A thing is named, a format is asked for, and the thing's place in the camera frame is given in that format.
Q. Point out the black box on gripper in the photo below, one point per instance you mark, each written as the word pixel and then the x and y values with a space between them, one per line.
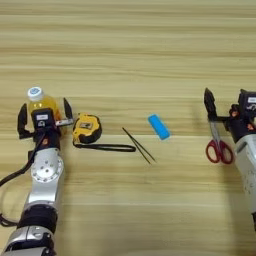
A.
pixel 248 100
pixel 43 118

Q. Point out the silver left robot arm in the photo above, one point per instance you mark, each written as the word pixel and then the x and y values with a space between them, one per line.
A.
pixel 43 180

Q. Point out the blue rectangular eraser block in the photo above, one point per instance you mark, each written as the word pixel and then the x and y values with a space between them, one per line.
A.
pixel 159 127

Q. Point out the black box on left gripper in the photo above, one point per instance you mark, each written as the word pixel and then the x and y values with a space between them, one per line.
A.
pixel 43 118

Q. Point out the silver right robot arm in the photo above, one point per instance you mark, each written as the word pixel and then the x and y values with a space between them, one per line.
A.
pixel 248 166

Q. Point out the orange juice bottle white cap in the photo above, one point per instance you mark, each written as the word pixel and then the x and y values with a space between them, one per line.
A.
pixel 43 101

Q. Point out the black tweezers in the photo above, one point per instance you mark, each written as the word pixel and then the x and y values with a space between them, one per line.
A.
pixel 138 145

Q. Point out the yellow black tape measure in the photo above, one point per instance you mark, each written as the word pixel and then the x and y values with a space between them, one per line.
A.
pixel 87 128

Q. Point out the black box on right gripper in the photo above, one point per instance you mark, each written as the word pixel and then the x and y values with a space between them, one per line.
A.
pixel 248 100

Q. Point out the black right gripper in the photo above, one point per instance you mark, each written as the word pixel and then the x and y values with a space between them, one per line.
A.
pixel 240 125

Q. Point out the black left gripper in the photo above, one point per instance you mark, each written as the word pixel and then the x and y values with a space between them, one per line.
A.
pixel 50 135

